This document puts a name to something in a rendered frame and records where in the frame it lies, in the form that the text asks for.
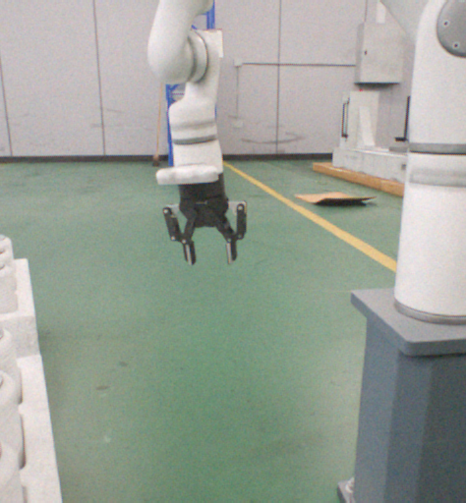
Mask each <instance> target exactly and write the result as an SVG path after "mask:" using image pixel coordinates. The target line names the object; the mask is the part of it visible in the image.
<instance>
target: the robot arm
mask: <svg viewBox="0 0 466 503"><path fill-rule="evenodd" d="M379 1H380V3H381V4H382V5H384V6H385V7H386V9H387V11H388V12H389V13H390V14H391V16H392V17H393V18H394V19H395V20H396V21H397V22H398V23H399V25H400V26H401V27H402V29H403V30H404V31H405V33H406V34H407V36H408V38H409V39H411V40H412V42H413V43H414V45H415V46H416V50H415V63H414V76H413V88H411V102H410V114H409V145H408V150H409V152H408V156H407V167H406V179H405V180H406V181H405V190H404V201H403V212H402V224H400V235H399V247H398V257H397V268H396V279H395V287H394V303H393V305H394V307H395V308H396V309H397V310H398V312H400V313H402V314H404V315H406V316H408V317H411V318H415V319H418V320H421V321H425V322H430V323H435V324H438V325H445V326H466V0H379ZM212 3H214V0H159V3H158V6H157V11H156V15H155V18H154V23H153V26H152V30H151V34H150V38H149V42H148V62H149V66H150V68H151V72H152V73H153V75H154V77H155V78H156V79H157V80H158V81H159V82H162V83H163V84H166V85H175V84H182V83H187V87H185V93H184V96H183V99H182V100H180V101H178V102H176V103H175V104H173V105H171V106H170V107H169V112H168V115H169V125H170V132H171V138H172V139H173V145H174V164H175V168H168V169H161V170H159V171H157V173H156V179H157V183H158V184H159V185H174V184H178V192H179V197H180V201H179V204H176V205H173V204H168V205H167V206H165V207H164V208H163V214H164V219H165V222H166V226H167V229H168V234H169V237H170V240H171V241H178V242H180V243H182V246H183V253H184V259H186V261H189V264H190V265H194V263H195V262H196V255H195V248H194V241H192V237H193V234H194V230H195V228H201V227H204V226H206V227H216V228H217V230H218V232H219V233H220V234H221V235H222V236H223V238H224V239H225V241H227V244H225V247H226V248H227V255H228V264H233V263H234V261H235V260H236V257H237V246H236V241H237V240H242V239H244V237H245V235H246V234H247V202H246V201H245V200H244V199H242V200H241V201H230V199H229V198H228V196H227V194H226V193H225V184H224V175H223V167H222V157H221V151H220V146H219V142H218V135H217V127H216V117H215V105H216V98H217V90H218V80H219V72H220V59H219V52H218V49H217V46H216V43H215V41H214V39H212V38H211V37H210V35H209V34H207V33H206V31H204V30H198V29H192V30H190V29H191V26H192V23H193V21H194V18H195V17H196V16H198V15H201V14H204V13H206V12H208V11H209V10H210V9H211V6H212ZM229 208H230V209H232V211H233V214H234V215H236V232H234V230H233V228H232V227H231V224H230V222H229V220H228V218H227V216H225V213H227V211H228V209H229ZM179 210H180V212H181V213H182V214H183V215H184V216H186V218H187V219H188V221H187V224H186V227H184V233H181V230H180V226H179V222H178V218H177V216H178V215H179Z"/></svg>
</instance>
